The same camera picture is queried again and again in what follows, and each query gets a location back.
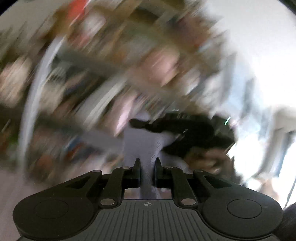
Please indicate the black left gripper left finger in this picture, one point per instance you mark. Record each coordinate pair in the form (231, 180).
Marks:
(115, 184)

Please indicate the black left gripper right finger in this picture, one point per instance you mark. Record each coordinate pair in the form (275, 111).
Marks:
(174, 179)

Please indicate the purple and brown knit sweater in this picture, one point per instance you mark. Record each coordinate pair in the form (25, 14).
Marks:
(147, 146)

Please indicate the person's right hand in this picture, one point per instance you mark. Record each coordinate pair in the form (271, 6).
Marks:
(214, 161)

